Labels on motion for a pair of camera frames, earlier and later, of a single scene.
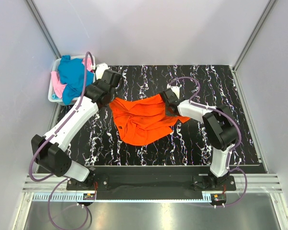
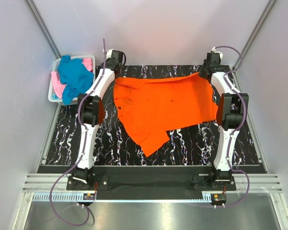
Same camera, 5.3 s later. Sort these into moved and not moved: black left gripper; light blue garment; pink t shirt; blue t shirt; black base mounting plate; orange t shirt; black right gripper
Moved: black left gripper; orange t shirt; black right gripper
Not moved: pink t shirt; light blue garment; blue t shirt; black base mounting plate
